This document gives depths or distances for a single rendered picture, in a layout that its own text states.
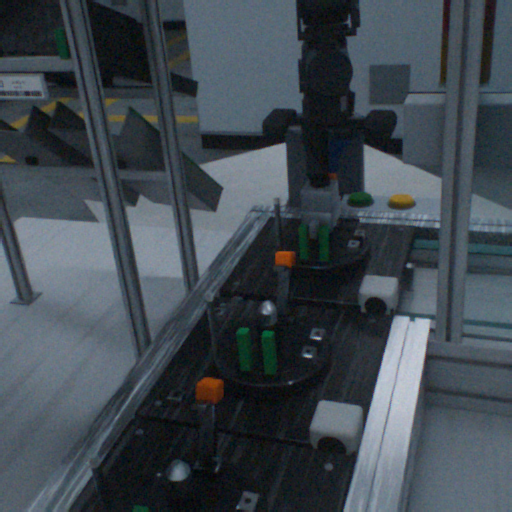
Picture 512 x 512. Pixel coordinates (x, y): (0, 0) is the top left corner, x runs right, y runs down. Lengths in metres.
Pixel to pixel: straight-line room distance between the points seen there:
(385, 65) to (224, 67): 0.95
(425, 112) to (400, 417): 0.32
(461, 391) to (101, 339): 0.54
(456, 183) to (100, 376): 0.56
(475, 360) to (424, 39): 3.14
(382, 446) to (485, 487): 0.15
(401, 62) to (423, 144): 3.18
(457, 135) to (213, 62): 3.54
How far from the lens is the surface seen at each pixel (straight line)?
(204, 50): 4.24
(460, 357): 0.86
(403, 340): 0.85
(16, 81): 0.83
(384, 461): 0.71
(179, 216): 1.01
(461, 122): 0.74
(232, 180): 1.60
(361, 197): 1.19
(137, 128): 0.95
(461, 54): 0.72
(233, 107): 4.26
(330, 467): 0.68
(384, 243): 1.04
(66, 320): 1.16
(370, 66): 3.97
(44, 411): 0.99
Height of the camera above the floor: 1.46
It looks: 28 degrees down
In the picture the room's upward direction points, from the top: 6 degrees counter-clockwise
